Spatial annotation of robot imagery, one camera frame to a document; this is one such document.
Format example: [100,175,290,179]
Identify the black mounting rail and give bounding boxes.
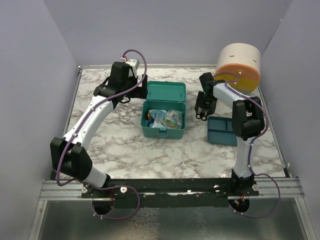
[81,178,259,208]

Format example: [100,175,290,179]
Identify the aluminium frame rail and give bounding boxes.
[39,177,305,201]

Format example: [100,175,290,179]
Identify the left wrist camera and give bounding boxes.
[125,58,140,75]

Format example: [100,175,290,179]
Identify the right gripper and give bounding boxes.
[195,91,217,116]

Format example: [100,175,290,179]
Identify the blue divided tray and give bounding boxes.
[207,116,237,147]

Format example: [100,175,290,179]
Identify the round pastel drawer cabinet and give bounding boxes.
[214,43,261,95]

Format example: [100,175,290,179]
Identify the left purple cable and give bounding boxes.
[56,49,148,221]

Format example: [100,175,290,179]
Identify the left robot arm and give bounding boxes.
[50,57,148,198]

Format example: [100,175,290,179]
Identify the brown orange-capped medicine bottle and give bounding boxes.
[145,111,153,121]

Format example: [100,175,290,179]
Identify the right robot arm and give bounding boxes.
[194,72,269,196]

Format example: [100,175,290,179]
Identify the teal medicine kit box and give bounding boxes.
[140,80,188,140]

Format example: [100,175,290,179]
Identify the orange teal bandage packet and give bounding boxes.
[162,109,183,129]

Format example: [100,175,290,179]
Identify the black-handled bandage scissors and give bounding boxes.
[195,112,208,121]

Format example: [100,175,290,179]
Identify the blue clear plastic pouch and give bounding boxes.
[149,109,167,128]

